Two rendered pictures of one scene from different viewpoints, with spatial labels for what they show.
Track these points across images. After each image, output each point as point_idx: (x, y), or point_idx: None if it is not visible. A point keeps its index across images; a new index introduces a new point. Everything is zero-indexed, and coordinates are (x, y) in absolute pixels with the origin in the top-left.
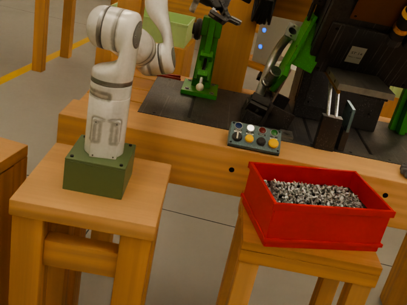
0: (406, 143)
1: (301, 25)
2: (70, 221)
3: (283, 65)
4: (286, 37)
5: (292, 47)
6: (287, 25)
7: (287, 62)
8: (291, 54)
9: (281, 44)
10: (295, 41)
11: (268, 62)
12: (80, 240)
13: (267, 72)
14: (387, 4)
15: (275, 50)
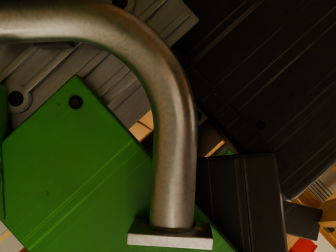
0: (134, 82)
1: (216, 239)
2: None
3: (34, 161)
4: (152, 200)
5: (100, 218)
6: (187, 244)
7: (17, 215)
8: (56, 226)
9: (153, 137)
10: (123, 233)
11: (95, 33)
12: None
13: (34, 41)
14: None
15: (145, 82)
